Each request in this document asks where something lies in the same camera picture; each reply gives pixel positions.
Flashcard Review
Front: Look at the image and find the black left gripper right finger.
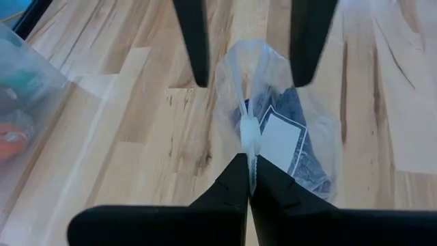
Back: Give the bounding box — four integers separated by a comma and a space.
249, 154, 437, 246

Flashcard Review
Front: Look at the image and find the orange round object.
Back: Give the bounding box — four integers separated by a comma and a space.
0, 122, 31, 162

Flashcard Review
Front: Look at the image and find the clear plastic storage bin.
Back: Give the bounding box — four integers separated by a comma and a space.
0, 22, 74, 219

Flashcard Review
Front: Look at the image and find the clear plastic zip bag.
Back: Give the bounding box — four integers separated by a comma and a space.
213, 38, 343, 203

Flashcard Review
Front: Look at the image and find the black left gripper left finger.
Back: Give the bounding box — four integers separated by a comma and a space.
66, 152, 251, 246

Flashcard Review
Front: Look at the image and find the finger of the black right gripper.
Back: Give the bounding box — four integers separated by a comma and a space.
288, 0, 339, 89
171, 0, 210, 88

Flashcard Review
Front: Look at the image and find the blue elastic bandage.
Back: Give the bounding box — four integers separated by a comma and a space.
234, 87, 333, 200

